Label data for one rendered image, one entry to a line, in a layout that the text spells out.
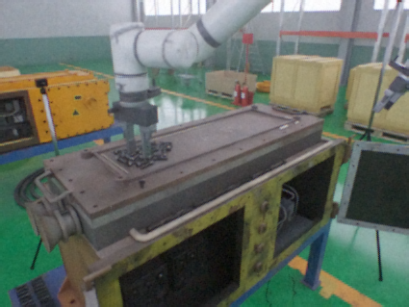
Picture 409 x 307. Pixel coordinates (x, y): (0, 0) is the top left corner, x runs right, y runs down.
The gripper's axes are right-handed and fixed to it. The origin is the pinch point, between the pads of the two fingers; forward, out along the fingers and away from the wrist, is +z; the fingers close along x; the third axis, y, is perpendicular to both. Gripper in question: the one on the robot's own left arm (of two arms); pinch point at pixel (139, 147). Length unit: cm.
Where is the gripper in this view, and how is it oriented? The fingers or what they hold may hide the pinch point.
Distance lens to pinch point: 88.6
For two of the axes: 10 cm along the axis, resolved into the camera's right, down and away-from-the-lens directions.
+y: -5.5, 3.4, -7.6
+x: 8.4, 2.2, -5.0
